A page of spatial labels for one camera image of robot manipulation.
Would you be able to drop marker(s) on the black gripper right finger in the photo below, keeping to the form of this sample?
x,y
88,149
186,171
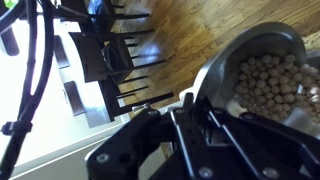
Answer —
x,y
246,141

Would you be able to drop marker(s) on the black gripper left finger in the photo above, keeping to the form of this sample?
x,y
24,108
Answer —
x,y
133,146

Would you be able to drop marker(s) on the pile of chickpeas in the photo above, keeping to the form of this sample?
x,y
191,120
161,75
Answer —
x,y
266,86

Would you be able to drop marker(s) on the steel receiving bowl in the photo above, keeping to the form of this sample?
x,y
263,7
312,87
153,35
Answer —
x,y
315,58

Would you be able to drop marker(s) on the dark wooden chair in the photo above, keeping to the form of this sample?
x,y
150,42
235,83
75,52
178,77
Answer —
x,y
100,16
106,100
90,56

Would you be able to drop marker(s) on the light wooden base cabinet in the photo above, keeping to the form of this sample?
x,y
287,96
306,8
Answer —
x,y
66,160

